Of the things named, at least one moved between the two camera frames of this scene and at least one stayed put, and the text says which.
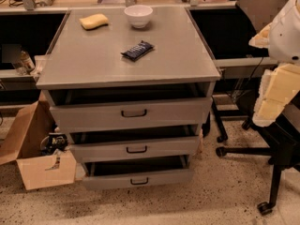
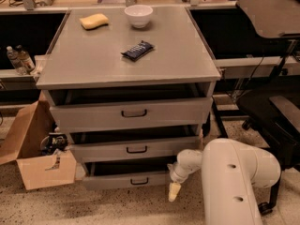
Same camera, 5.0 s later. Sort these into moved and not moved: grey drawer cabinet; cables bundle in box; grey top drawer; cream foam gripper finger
Moved: cream foam gripper finger
Not moved: cables bundle in box; grey drawer cabinet; grey top drawer
